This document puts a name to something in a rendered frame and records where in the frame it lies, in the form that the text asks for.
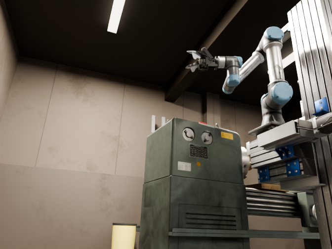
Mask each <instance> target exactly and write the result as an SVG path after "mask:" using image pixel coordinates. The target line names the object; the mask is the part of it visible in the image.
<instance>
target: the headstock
mask: <svg viewBox="0 0 332 249"><path fill-rule="evenodd" d="M204 131H209V132H210V133H208V132H204ZM170 175H174V176H182V177H190V178H198V179H206V180H214V181H222V182H230V183H238V184H244V175H243V160H242V146H241V138H240V136H239V134H238V133H236V132H233V131H230V130H227V129H223V128H219V127H214V128H213V127H210V126H206V125H203V124H199V123H198V122H193V121H189V120H185V119H180V118H173V119H171V120H170V121H169V122H167V123H166V124H164V125H163V126H162V127H160V128H159V129H157V130H156V131H154V132H153V133H151V134H150V135H149V136H147V142H146V156H145V171H144V183H147V182H151V181H154V180H157V179H160V178H164V177H167V176H170Z"/></svg>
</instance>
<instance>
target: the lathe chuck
mask: <svg viewBox="0 0 332 249"><path fill-rule="evenodd" d="M242 160H243V175H244V178H245V176H246V175H247V173H248V170H249V156H247V150H246V149H245V148H244V147H242ZM244 164H246V165H247V167H246V168H244Z"/></svg>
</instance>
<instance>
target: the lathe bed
mask: <svg viewBox="0 0 332 249"><path fill-rule="evenodd" d="M154 186H155V187H154ZM150 187H152V188H151V189H152V190H148V189H147V193H148V195H149V196H148V195H146V194H147V193H146V192H145V193H146V194H145V202H147V201H148V200H149V201H148V203H146V204H145V205H144V206H145V207H147V206H149V205H150V206H149V207H153V206H156V205H158V206H161V205H160V203H161V200H160V198H161V194H160V193H161V187H162V186H161V184H160V183H159V184H155V185H151V186H150ZM156 187H158V188H156ZM159 187H160V188H159ZM154 188H156V189H157V190H156V189H155V190H156V192H158V193H156V192H155V190H153V189H154ZM159 189H160V190H159ZM158 190H159V191H158ZM148 191H151V192H152V191H153V192H152V193H151V192H148ZM155 193H156V194H158V195H157V196H158V198H157V199H155V198H156V197H157V196H156V197H154V196H155V195H156V194H155ZM152 194H153V195H154V196H153V195H152ZM159 194H160V195H159ZM246 194H247V208H248V215H255V216H270V217H286V218H300V211H299V204H298V197H297V193H288V192H280V191H271V190H263V189H255V188H246ZM150 196H151V197H150ZM149 198H150V199H149ZM151 198H152V199H151ZM147 199H148V200H147ZM146 200H147V201H146ZM151 200H152V201H151ZM155 200H156V201H155ZM159 200H160V201H159ZM153 203H154V205H151V204H153Z"/></svg>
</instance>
